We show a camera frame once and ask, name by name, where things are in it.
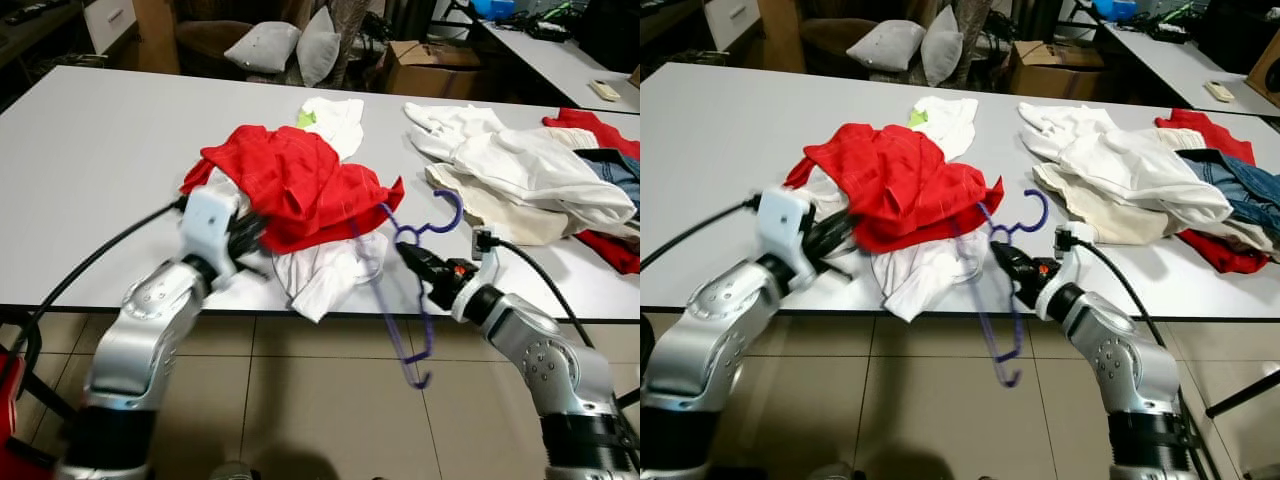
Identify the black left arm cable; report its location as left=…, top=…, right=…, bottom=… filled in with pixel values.
left=0, top=195, right=191, bottom=346
left=640, top=195, right=763, bottom=271

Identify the brown wooden speaker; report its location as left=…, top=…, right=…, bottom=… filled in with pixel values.
left=1245, top=28, right=1280, bottom=113

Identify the white drawer unit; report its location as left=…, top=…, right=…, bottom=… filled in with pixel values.
left=83, top=0, right=138, bottom=56
left=703, top=0, right=761, bottom=51

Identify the white garment green tag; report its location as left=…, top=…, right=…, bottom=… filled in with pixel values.
left=905, top=96, right=981, bottom=161
left=296, top=96, right=367, bottom=163

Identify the red short-sleeved shirt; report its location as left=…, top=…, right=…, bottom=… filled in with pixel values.
left=180, top=123, right=406, bottom=256
left=785, top=123, right=1004, bottom=254

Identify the purple plastic hanger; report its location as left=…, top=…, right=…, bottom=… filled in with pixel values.
left=345, top=188, right=466, bottom=391
left=945, top=188, right=1051, bottom=389

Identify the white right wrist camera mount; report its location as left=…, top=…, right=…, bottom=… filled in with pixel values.
left=450, top=228, right=501, bottom=323
left=1035, top=222, right=1096, bottom=321

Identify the beige garment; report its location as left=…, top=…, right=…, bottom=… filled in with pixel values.
left=425, top=163, right=576, bottom=248
left=1033, top=163, right=1176, bottom=246

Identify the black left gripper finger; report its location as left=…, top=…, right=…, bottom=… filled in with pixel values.
left=822, top=208, right=861, bottom=257
left=244, top=212, right=273, bottom=257

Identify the large white garment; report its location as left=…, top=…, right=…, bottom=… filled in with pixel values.
left=403, top=100, right=641, bottom=233
left=1018, top=102, right=1236, bottom=226

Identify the brown cardboard box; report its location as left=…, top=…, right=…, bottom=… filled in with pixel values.
left=383, top=40, right=483, bottom=101
left=1008, top=40, right=1106, bottom=101

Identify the red garment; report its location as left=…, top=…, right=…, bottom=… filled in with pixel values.
left=572, top=228, right=641, bottom=276
left=1175, top=228, right=1271, bottom=276
left=1155, top=108, right=1256, bottom=166
left=542, top=107, right=641, bottom=161

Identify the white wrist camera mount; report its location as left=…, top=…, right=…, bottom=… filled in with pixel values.
left=1035, top=222, right=1096, bottom=321
left=755, top=187, right=816, bottom=271
left=450, top=228, right=501, bottom=323
left=178, top=187, right=243, bottom=279

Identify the brown armchair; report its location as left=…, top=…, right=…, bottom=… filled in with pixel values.
left=175, top=18, right=259, bottom=79
left=798, top=18, right=881, bottom=79

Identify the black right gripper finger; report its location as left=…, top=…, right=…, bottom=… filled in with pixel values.
left=986, top=246, right=1025, bottom=287
left=397, top=247, right=437, bottom=289
left=397, top=240, right=446, bottom=273
left=986, top=239, right=1033, bottom=271

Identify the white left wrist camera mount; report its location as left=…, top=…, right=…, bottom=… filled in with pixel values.
left=755, top=187, right=816, bottom=271
left=178, top=187, right=243, bottom=279

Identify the grey pillow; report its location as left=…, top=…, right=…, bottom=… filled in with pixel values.
left=845, top=20, right=926, bottom=73
left=224, top=22, right=303, bottom=75
left=920, top=5, right=966, bottom=88
left=296, top=6, right=343, bottom=88

